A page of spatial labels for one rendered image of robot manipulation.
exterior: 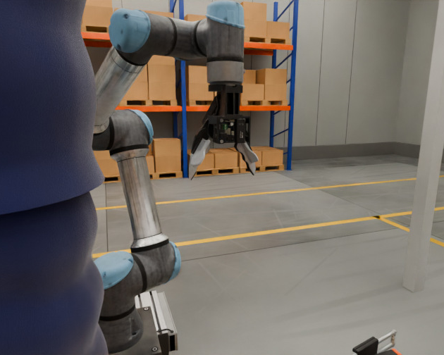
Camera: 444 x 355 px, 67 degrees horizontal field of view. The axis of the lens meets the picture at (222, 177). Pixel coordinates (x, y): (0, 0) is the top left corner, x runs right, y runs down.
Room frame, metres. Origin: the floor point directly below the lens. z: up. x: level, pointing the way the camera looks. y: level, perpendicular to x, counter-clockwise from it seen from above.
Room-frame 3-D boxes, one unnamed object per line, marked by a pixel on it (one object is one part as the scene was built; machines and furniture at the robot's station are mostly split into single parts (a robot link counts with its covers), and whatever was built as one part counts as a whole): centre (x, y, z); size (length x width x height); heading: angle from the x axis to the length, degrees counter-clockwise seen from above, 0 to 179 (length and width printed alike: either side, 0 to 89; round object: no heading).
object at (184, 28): (0.78, 0.08, 1.82); 0.11 x 0.11 x 0.08; 45
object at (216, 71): (0.72, -0.01, 1.74); 0.08 x 0.08 x 0.05
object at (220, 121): (0.71, -0.01, 1.66); 0.09 x 0.08 x 0.12; 19
